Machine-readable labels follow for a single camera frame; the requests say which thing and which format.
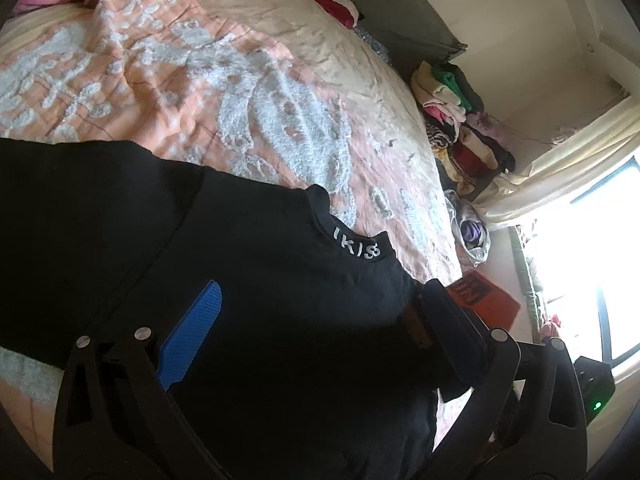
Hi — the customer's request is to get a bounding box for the black sweatshirt with orange cuffs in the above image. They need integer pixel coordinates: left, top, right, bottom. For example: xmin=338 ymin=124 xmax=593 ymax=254
xmin=1 ymin=139 xmax=449 ymax=479

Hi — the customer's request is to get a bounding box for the plastic bag with clothes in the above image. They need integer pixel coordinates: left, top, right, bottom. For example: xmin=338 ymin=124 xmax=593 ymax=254
xmin=445 ymin=190 xmax=491 ymax=268

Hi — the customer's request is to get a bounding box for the pile of folded clothes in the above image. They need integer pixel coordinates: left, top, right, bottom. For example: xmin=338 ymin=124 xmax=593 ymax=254
xmin=410 ymin=61 xmax=516 ymax=200

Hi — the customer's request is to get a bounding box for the red bag on floor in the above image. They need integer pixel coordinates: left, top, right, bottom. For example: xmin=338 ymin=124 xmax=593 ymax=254
xmin=446 ymin=270 xmax=520 ymax=330

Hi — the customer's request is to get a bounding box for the cream window curtain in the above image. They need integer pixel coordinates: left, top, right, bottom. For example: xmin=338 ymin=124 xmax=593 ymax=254
xmin=474 ymin=96 xmax=639 ymax=230

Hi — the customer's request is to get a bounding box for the peach and white bedspread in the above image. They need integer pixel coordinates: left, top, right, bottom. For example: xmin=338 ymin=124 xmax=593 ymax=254
xmin=1 ymin=0 xmax=460 ymax=473

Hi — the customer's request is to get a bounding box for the grey bed headboard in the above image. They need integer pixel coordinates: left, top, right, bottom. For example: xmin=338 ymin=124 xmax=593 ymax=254
xmin=350 ymin=0 xmax=466 ymax=80

